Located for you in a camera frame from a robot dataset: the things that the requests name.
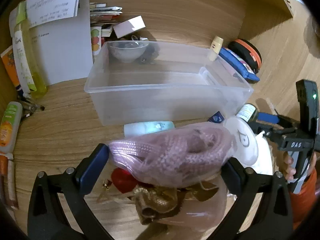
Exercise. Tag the blue pencil case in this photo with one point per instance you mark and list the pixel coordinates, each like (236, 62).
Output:
(237, 63)

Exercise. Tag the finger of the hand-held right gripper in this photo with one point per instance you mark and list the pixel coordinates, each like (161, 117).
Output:
(266, 117)
(260, 128)

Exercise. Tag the printed paper sheet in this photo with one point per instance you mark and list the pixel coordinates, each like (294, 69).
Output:
(55, 2)

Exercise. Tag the small pink white box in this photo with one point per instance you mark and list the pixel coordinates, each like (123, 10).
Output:
(130, 26)

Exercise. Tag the wooden desktop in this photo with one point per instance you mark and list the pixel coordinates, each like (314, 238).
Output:
(62, 135)

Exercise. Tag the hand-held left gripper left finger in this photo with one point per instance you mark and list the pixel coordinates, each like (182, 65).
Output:
(96, 162)

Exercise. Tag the person's right forearm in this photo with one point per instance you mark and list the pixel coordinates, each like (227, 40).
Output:
(303, 200)

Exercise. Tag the light blue bottle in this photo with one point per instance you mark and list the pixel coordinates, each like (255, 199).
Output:
(145, 128)

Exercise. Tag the orange green tube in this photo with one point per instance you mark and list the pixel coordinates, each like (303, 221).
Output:
(8, 127)

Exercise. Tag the black orange round case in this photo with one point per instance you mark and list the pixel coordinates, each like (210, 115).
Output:
(250, 52)

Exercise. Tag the pink mini desk vacuum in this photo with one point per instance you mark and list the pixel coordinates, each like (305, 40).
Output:
(243, 140)

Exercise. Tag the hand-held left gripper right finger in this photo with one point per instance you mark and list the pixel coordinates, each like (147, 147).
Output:
(231, 177)

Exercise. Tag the tall white box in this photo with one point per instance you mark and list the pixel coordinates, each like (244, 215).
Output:
(65, 55)

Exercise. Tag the fruit print packet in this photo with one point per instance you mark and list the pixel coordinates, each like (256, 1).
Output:
(95, 42)

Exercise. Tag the dark bottle with white label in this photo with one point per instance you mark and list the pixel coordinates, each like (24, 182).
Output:
(246, 112)

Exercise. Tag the yellow-green bottle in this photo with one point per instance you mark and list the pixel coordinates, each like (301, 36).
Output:
(25, 62)

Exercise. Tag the glass bowl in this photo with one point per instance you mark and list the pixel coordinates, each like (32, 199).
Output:
(126, 52)

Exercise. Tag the stack of booklets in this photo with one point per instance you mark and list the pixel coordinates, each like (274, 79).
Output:
(105, 12)

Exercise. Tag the clear plastic storage box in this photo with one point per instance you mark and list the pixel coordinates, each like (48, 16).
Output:
(150, 87)

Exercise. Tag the orange white marker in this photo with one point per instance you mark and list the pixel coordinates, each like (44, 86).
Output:
(11, 185)

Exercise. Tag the person's right hand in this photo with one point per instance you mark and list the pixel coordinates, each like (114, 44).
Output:
(288, 166)

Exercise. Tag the white cloth bag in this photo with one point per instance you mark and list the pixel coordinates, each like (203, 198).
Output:
(265, 160)

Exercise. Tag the orange carton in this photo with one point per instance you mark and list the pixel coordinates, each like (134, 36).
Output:
(10, 67)

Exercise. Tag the small cream bottle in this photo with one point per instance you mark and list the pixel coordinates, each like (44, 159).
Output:
(215, 47)

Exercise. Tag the blue gum box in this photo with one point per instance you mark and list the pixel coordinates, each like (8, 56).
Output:
(216, 117)

